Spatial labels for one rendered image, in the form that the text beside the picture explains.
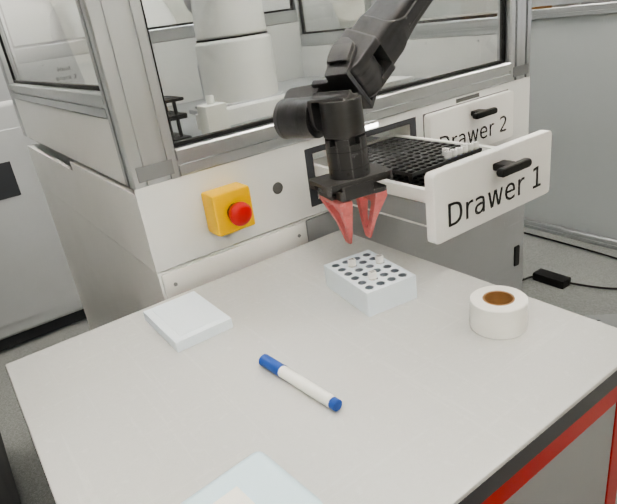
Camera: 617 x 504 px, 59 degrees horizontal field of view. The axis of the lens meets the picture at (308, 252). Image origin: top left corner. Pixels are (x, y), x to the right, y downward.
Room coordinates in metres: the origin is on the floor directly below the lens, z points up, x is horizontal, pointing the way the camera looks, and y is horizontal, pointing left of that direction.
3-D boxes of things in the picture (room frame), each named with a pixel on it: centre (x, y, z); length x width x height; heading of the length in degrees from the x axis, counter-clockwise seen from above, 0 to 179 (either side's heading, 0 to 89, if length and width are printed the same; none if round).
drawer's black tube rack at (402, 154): (1.00, -0.20, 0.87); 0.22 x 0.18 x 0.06; 33
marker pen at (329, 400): (0.53, 0.03, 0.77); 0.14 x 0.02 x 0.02; 38
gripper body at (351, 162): (0.74, -0.07, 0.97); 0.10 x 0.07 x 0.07; 110
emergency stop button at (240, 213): (0.86, 0.10, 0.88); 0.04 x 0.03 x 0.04; 123
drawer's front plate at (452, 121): (1.25, -0.41, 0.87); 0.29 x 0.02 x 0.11; 123
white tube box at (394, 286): (0.74, -0.08, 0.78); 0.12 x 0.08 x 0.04; 24
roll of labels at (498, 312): (0.60, -0.23, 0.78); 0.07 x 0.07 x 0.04
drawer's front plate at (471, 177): (0.83, -0.31, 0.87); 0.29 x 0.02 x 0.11; 123
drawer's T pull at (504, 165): (0.80, -0.32, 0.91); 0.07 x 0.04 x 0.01; 123
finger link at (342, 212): (0.74, -0.07, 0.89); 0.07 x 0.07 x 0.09; 20
